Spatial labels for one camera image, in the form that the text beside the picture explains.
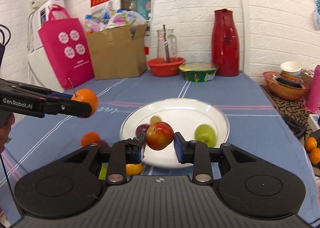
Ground stemmed orange mandarin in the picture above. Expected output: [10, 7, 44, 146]
[68, 78, 99, 118]

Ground small yellow-orange citrus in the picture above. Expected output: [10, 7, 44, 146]
[126, 162, 144, 176]

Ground round green jujube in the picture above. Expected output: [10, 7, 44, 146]
[194, 124, 216, 147]

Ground dark plum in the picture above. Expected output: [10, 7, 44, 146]
[135, 124, 150, 136]
[97, 140, 109, 148]

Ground red-yellow small apple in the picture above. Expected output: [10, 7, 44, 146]
[145, 122, 174, 151]

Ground oblong green jujube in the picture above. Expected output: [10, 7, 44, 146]
[98, 165, 107, 180]

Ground yellow-brown longan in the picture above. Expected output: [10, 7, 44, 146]
[150, 115, 162, 125]

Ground large orange mandarin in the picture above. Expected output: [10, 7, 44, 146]
[80, 132, 100, 147]

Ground person left hand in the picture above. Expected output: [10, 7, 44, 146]
[0, 113, 15, 153]

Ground white appliance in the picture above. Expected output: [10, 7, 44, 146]
[27, 0, 65, 92]

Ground white round plate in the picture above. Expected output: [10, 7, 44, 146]
[120, 98, 230, 170]

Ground pink tote bag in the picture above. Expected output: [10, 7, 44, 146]
[38, 4, 94, 89]

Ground brown cardboard box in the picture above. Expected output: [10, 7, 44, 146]
[86, 24, 148, 80]

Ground blue striped tablecloth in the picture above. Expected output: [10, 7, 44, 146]
[1, 72, 319, 225]

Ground green foil bowl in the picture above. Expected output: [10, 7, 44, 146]
[178, 62, 218, 82]

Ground floral cloth bundle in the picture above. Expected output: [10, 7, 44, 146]
[84, 9, 149, 35]

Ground red plastic basket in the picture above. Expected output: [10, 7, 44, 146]
[146, 57, 185, 77]

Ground brown wooden tray bowl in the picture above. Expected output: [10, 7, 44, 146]
[263, 71, 310, 101]

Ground glass pitcher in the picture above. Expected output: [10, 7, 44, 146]
[157, 29, 178, 63]

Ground red thermos jug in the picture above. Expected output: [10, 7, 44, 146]
[211, 9, 240, 77]

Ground orange on side shelf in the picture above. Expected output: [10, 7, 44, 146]
[304, 137, 317, 153]

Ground pink water bottle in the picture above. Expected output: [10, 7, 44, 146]
[306, 65, 320, 114]

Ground black cable on table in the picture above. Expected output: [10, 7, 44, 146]
[0, 152, 17, 191]

